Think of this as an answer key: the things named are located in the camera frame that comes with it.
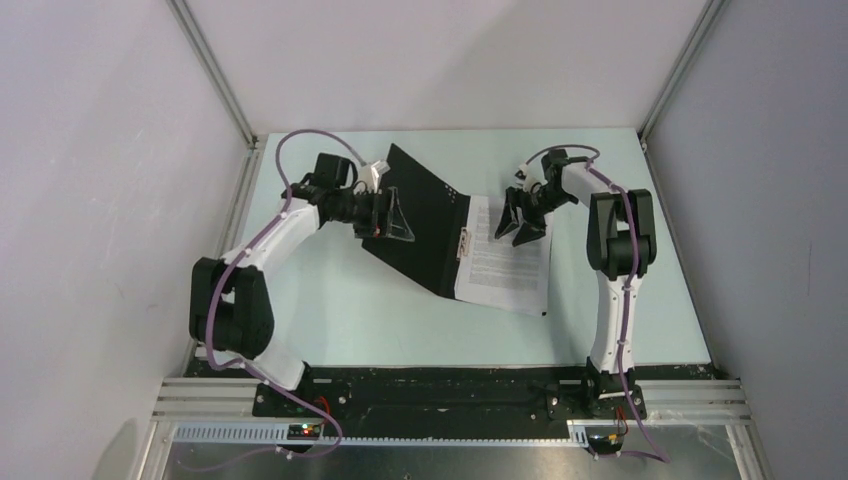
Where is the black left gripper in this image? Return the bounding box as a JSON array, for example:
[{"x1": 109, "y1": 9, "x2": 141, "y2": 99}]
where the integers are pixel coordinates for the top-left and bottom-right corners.
[{"x1": 333, "y1": 186, "x2": 413, "y2": 242}]

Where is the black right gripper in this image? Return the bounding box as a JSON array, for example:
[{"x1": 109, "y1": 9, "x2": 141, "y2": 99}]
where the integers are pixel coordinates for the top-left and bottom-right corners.
[{"x1": 495, "y1": 185, "x2": 575, "y2": 246}]

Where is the red and black folder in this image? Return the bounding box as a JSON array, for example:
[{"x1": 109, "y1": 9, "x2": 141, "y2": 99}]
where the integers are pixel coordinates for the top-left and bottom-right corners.
[{"x1": 363, "y1": 144, "x2": 479, "y2": 301}]

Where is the white text-printed paper sheet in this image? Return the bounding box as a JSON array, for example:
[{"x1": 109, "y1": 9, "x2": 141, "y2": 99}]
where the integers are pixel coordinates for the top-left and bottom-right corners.
[{"x1": 454, "y1": 196, "x2": 552, "y2": 317}]

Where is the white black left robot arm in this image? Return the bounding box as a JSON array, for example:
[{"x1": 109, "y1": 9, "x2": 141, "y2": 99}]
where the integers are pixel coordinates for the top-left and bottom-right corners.
[{"x1": 189, "y1": 183, "x2": 415, "y2": 416}]

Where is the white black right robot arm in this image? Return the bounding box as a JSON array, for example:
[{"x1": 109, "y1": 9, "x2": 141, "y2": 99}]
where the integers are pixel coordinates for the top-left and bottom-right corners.
[{"x1": 494, "y1": 158, "x2": 657, "y2": 418}]

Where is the metal folder clip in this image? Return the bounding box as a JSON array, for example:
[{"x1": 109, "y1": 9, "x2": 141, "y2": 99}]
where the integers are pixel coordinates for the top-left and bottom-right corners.
[{"x1": 456, "y1": 227, "x2": 472, "y2": 261}]

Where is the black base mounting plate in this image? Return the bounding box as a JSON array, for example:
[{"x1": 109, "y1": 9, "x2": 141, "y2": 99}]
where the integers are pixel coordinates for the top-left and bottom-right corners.
[{"x1": 185, "y1": 362, "x2": 720, "y2": 440}]

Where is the left controller board with leds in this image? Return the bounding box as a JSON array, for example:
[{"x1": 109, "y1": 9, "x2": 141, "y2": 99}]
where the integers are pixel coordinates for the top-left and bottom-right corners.
[{"x1": 286, "y1": 423, "x2": 323, "y2": 441}]

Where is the right controller board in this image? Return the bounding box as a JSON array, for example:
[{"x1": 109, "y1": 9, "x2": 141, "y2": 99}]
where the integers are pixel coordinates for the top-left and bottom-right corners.
[{"x1": 587, "y1": 434, "x2": 623, "y2": 457}]

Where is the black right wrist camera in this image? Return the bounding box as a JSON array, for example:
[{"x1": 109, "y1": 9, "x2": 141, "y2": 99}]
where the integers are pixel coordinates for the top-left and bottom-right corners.
[{"x1": 541, "y1": 149, "x2": 589, "y2": 183}]

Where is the aluminium front frame rail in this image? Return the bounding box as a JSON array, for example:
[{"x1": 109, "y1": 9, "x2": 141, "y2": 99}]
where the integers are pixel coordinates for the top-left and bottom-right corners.
[{"x1": 133, "y1": 368, "x2": 772, "y2": 479}]

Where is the right aluminium corner post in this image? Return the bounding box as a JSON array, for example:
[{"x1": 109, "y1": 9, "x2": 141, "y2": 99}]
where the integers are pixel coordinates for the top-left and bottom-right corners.
[{"x1": 638, "y1": 0, "x2": 730, "y2": 150}]

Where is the aluminium corner post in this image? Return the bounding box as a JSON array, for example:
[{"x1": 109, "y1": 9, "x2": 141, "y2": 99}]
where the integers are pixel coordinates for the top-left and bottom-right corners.
[
  {"x1": 166, "y1": 0, "x2": 257, "y2": 148},
  {"x1": 638, "y1": 0, "x2": 730, "y2": 150}
]

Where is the left aluminium corner post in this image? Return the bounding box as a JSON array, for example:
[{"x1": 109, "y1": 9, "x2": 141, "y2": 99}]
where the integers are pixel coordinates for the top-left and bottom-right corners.
[{"x1": 166, "y1": 0, "x2": 257, "y2": 148}]

